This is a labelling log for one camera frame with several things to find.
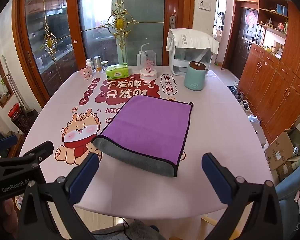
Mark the white countertop appliance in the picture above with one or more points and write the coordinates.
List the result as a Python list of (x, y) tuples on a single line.
[(180, 61)]

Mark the blue chair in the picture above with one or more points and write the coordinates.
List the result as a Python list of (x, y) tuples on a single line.
[(290, 180)]

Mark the white cloth cover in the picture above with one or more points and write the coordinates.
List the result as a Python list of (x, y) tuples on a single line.
[(190, 38)]

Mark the teal canister with brown lid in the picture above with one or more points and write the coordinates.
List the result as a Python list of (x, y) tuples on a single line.
[(195, 77)]

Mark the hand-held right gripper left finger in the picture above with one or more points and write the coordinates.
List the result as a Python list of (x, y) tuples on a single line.
[(84, 176)]

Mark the wooden wall niche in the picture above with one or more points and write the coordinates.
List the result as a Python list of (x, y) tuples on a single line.
[(1, 85)]

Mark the printed pink tablecloth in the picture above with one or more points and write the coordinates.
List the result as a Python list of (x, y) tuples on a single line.
[(215, 120)]

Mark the dark wooden entrance door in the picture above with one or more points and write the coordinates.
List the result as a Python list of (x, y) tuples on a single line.
[(242, 45)]

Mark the pink cat figurine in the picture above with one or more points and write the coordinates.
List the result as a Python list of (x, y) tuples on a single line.
[(86, 74)]

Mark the white squeeze bottle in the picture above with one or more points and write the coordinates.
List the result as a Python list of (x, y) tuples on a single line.
[(139, 59)]

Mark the purple grey towel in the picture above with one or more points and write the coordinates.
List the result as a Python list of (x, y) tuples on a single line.
[(150, 130)]

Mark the glass dome ornament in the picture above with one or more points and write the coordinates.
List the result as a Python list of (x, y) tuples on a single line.
[(148, 66)]

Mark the green tissue box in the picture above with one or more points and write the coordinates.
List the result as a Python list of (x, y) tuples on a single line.
[(117, 72)]

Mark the open cardboard box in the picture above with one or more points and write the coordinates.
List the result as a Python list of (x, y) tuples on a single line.
[(281, 146)]

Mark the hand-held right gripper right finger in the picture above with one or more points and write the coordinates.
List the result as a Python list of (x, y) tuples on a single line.
[(216, 177)]

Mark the wooden wall cabinet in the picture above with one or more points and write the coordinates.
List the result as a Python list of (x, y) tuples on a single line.
[(277, 80)]

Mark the dark carved stand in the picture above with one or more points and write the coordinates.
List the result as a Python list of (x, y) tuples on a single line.
[(25, 121)]

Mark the red plastic container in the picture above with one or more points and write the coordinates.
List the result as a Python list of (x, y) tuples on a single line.
[(14, 110)]

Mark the small cardboard box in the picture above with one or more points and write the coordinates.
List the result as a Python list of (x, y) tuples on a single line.
[(286, 168)]

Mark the grey fuzzy cloth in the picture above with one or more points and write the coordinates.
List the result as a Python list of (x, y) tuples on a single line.
[(140, 231)]

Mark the white wall switch panel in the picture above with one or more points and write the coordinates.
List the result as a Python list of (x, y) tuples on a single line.
[(205, 4)]

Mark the row of shoes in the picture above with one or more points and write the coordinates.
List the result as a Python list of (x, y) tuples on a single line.
[(240, 97)]

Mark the person's left hand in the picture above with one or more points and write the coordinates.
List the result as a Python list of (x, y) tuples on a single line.
[(5, 208)]

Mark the white pill bottle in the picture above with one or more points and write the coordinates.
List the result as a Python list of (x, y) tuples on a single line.
[(89, 64)]

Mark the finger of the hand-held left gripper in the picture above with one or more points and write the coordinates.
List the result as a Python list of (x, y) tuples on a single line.
[(6, 140), (41, 150)]

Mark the small glass jar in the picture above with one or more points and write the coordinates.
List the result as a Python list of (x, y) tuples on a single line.
[(104, 66)]

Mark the glass jar with orange contents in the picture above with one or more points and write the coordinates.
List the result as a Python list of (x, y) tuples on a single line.
[(97, 63)]

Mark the wooden chair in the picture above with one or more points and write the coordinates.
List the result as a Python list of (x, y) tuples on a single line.
[(210, 223)]

